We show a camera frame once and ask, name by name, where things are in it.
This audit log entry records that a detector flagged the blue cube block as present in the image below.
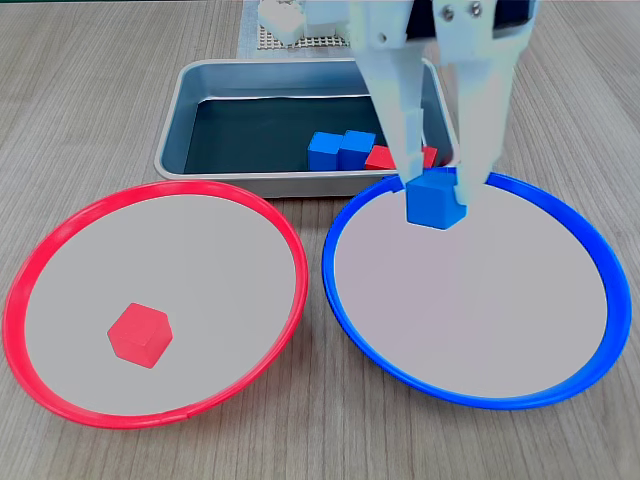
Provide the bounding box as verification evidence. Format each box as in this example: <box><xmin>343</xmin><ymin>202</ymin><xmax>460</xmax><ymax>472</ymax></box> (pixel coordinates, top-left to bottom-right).
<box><xmin>405</xmin><ymin>168</ymin><xmax>469</xmax><ymax>232</ymax></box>
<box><xmin>307</xmin><ymin>131</ymin><xmax>344</xmax><ymax>172</ymax></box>
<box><xmin>338</xmin><ymin>129</ymin><xmax>377</xmax><ymax>171</ymax></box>

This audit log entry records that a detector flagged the black tray liner mat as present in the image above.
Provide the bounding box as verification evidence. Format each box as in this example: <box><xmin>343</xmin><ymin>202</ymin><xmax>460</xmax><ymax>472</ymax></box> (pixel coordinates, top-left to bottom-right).
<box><xmin>183</xmin><ymin>93</ymin><xmax>431</xmax><ymax>175</ymax></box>

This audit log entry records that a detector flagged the silver metal tray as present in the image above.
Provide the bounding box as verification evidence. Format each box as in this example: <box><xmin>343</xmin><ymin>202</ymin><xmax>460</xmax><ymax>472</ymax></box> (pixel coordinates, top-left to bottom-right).
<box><xmin>153</xmin><ymin>57</ymin><xmax>462</xmax><ymax>199</ymax></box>

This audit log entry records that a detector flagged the white grid mesh mat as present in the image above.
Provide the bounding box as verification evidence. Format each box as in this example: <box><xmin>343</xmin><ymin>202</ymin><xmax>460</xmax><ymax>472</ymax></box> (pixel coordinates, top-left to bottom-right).
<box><xmin>257</xmin><ymin>22</ymin><xmax>351</xmax><ymax>50</ymax></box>

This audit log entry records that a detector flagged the pale taped base sheet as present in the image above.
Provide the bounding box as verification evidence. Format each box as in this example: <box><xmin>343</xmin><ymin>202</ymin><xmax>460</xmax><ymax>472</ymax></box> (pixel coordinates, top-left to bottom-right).
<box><xmin>239</xmin><ymin>0</ymin><xmax>354</xmax><ymax>60</ymax></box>

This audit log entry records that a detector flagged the blue-rimmed white dish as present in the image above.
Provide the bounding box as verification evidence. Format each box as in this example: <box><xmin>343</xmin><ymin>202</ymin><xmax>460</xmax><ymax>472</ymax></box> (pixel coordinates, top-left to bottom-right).
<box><xmin>322</xmin><ymin>166</ymin><xmax>632</xmax><ymax>411</ymax></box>

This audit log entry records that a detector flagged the red-rimmed white dish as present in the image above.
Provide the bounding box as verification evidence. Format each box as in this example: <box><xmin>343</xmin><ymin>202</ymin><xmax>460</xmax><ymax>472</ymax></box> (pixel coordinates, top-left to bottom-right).
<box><xmin>2</xmin><ymin>179</ymin><xmax>310</xmax><ymax>431</ymax></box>

